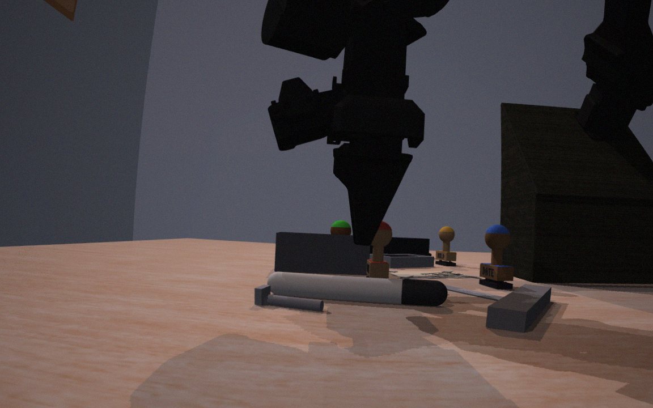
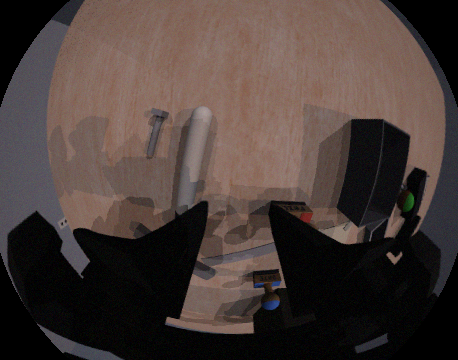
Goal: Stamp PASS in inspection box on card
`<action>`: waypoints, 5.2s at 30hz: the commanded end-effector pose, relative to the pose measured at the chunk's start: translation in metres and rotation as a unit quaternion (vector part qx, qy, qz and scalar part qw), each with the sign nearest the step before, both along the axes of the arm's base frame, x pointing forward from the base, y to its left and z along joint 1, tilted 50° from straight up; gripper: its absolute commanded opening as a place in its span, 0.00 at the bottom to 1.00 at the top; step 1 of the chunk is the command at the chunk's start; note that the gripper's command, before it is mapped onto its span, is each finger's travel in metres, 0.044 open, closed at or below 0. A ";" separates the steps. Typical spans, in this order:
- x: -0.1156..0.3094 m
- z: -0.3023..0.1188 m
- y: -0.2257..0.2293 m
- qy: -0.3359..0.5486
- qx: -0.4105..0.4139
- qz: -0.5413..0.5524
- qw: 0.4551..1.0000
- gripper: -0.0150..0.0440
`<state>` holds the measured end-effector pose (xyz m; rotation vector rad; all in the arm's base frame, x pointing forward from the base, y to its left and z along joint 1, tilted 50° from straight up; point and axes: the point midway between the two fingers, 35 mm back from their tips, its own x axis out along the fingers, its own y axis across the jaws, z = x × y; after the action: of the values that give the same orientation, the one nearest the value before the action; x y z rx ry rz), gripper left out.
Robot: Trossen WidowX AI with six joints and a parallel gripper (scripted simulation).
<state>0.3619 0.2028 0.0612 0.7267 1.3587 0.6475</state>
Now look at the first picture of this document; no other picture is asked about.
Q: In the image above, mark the brown wooden hand stamp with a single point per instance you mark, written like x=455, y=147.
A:
x=446, y=234

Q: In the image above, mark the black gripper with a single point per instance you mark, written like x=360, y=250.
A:
x=375, y=118

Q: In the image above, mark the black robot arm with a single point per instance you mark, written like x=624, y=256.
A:
x=618, y=55

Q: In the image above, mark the brown hand stamp with red-topped knob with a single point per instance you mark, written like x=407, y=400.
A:
x=377, y=267

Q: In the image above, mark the brown wooden date stamp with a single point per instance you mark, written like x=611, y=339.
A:
x=497, y=237

